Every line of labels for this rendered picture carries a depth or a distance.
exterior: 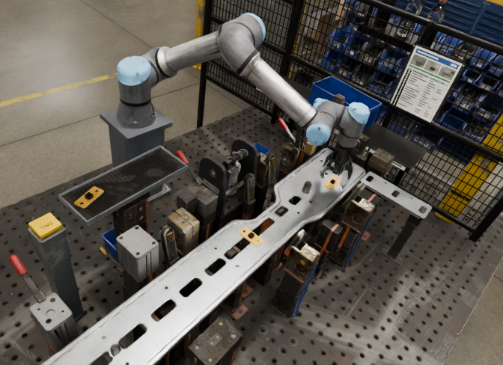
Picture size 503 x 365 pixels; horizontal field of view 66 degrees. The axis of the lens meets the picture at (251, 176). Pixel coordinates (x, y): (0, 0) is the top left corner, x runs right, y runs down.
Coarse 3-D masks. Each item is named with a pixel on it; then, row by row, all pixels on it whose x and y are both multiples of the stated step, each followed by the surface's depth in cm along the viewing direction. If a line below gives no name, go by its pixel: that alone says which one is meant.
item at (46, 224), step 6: (42, 216) 103; (48, 216) 103; (30, 222) 101; (36, 222) 101; (42, 222) 102; (48, 222) 102; (54, 222) 102; (36, 228) 100; (42, 228) 100; (48, 228) 101; (54, 228) 101; (60, 228) 102; (42, 234) 99; (48, 234) 100
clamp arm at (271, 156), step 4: (268, 156) 147; (272, 156) 148; (268, 160) 148; (272, 160) 148; (268, 164) 149; (272, 164) 149; (268, 168) 150; (272, 168) 151; (268, 172) 151; (272, 172) 152; (268, 176) 152; (272, 176) 153; (268, 180) 153; (272, 180) 155
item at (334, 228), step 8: (328, 224) 141; (336, 224) 142; (320, 232) 143; (328, 232) 141; (336, 232) 139; (320, 240) 145; (328, 240) 142; (336, 240) 143; (320, 248) 148; (328, 248) 144; (320, 256) 150; (320, 264) 152; (320, 272) 158
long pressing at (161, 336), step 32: (320, 160) 168; (288, 192) 149; (320, 192) 152; (256, 224) 134; (288, 224) 136; (192, 256) 120; (224, 256) 122; (256, 256) 124; (160, 288) 110; (224, 288) 114; (128, 320) 102; (160, 320) 103; (192, 320) 105; (64, 352) 93; (96, 352) 95; (128, 352) 96; (160, 352) 97
